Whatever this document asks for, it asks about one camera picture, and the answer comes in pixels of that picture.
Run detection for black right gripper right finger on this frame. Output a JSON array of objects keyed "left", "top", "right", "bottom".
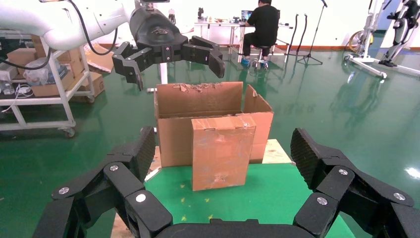
[{"left": 291, "top": 128, "right": 420, "bottom": 238}]

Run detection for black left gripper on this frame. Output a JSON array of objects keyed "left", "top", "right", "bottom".
[{"left": 112, "top": 7, "right": 226, "bottom": 91}]

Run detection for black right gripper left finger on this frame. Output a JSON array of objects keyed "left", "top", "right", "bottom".
[{"left": 33, "top": 126, "right": 173, "bottom": 238}]

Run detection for flattened cardboard sheet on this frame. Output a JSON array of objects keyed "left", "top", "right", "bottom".
[{"left": 83, "top": 43, "right": 115, "bottom": 74}]

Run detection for large open cardboard carton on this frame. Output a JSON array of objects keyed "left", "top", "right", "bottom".
[{"left": 153, "top": 81, "right": 274, "bottom": 168}]

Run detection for printed cardboard box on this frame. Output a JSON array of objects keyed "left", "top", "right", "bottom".
[{"left": 70, "top": 72, "right": 105, "bottom": 103}]

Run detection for large cardboard box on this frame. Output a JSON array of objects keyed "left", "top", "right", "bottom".
[{"left": 31, "top": 34, "right": 83, "bottom": 63}]

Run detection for long low cardboard box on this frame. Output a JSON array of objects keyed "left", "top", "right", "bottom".
[{"left": 31, "top": 70, "right": 75, "bottom": 98}]

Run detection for small plain cardboard box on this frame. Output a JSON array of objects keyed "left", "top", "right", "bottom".
[{"left": 6, "top": 48, "right": 37, "bottom": 67}]

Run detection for metal cloth clamp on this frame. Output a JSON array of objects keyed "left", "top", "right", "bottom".
[{"left": 145, "top": 167, "right": 162, "bottom": 182}]

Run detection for white office desk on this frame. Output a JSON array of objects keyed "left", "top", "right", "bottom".
[{"left": 194, "top": 20, "right": 294, "bottom": 63}]

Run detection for green table cloth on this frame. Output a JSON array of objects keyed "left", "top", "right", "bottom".
[{"left": 144, "top": 163, "right": 357, "bottom": 238}]

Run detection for metal rolling stool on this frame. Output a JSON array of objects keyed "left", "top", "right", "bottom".
[{"left": 251, "top": 46, "right": 272, "bottom": 70}]

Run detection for person in black clothes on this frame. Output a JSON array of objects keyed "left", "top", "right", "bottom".
[{"left": 242, "top": 0, "right": 280, "bottom": 66}]

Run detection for white shelving cart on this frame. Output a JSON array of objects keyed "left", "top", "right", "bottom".
[{"left": 0, "top": 29, "right": 96, "bottom": 139}]

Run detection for white robot support stand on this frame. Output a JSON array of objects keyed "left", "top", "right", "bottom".
[{"left": 343, "top": 0, "right": 420, "bottom": 79}]

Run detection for clear plastic bag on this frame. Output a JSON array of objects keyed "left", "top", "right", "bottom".
[{"left": 23, "top": 57, "right": 68, "bottom": 87}]

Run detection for black curved pole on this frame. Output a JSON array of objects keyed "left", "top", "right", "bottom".
[
  {"left": 282, "top": 13, "right": 300, "bottom": 71},
  {"left": 295, "top": 13, "right": 309, "bottom": 57}
]

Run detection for black tripod stand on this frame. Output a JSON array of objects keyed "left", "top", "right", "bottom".
[{"left": 297, "top": 0, "right": 329, "bottom": 65}]

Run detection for humanoid robot legs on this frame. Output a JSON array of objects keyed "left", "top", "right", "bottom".
[{"left": 377, "top": 0, "right": 420, "bottom": 68}]

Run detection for white table frame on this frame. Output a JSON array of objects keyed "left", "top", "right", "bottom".
[{"left": 147, "top": 62, "right": 169, "bottom": 94}]

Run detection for thin black camera cable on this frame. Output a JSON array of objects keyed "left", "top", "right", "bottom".
[{"left": 67, "top": 0, "right": 118, "bottom": 56}]

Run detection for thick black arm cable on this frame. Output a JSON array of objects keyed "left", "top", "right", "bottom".
[{"left": 0, "top": 48, "right": 53, "bottom": 71}]

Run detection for white cord bundle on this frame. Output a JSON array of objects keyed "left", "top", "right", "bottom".
[{"left": 1, "top": 83, "right": 34, "bottom": 114}]

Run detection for yellow hose coil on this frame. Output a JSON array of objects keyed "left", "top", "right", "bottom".
[{"left": 348, "top": 30, "right": 374, "bottom": 53}]

